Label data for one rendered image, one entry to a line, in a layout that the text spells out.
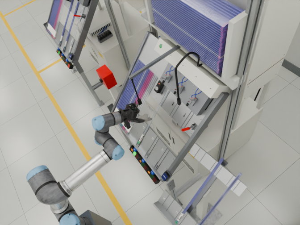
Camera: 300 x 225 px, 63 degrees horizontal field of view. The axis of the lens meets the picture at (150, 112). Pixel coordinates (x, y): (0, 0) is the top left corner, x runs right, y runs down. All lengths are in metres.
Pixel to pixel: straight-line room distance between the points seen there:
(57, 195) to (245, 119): 1.39
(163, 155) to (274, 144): 1.33
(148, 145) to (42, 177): 0.70
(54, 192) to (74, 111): 1.84
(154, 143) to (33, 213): 1.55
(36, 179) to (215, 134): 1.23
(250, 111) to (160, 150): 0.79
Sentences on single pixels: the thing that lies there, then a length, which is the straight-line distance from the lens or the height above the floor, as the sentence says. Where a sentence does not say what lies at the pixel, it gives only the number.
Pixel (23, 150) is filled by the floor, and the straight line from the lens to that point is 3.14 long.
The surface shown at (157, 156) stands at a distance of 1.66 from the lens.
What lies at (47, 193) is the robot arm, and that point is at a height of 1.18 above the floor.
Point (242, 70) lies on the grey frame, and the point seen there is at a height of 1.43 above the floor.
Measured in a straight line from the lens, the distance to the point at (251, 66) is 1.35.
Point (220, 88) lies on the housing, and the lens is 1.29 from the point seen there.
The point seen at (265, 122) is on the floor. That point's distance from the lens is 2.74.
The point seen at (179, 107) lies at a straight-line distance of 1.49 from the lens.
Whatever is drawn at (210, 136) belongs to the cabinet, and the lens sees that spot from 1.89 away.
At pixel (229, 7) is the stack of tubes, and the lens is 1.12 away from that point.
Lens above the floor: 2.31
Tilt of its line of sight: 57 degrees down
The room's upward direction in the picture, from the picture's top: 17 degrees counter-clockwise
